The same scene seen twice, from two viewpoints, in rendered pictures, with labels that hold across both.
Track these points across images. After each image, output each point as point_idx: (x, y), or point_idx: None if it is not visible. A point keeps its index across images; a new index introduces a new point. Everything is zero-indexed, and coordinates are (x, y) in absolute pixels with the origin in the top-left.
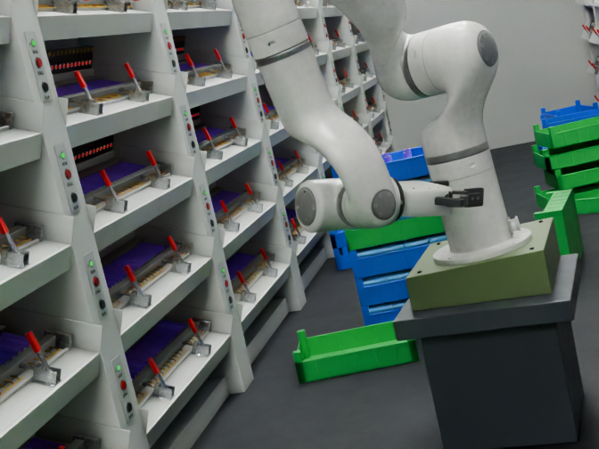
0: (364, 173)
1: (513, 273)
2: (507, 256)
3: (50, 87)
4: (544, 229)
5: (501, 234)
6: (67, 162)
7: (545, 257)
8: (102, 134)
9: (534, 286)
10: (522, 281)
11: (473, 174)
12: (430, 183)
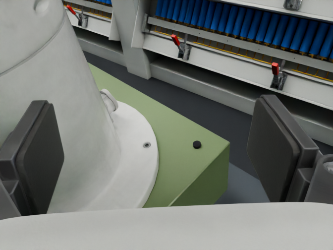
0: None
1: (193, 201)
2: (179, 182)
3: None
4: (118, 87)
5: (117, 139)
6: None
7: (229, 151)
8: None
9: (212, 196)
10: (201, 202)
11: (52, 34)
12: (180, 249)
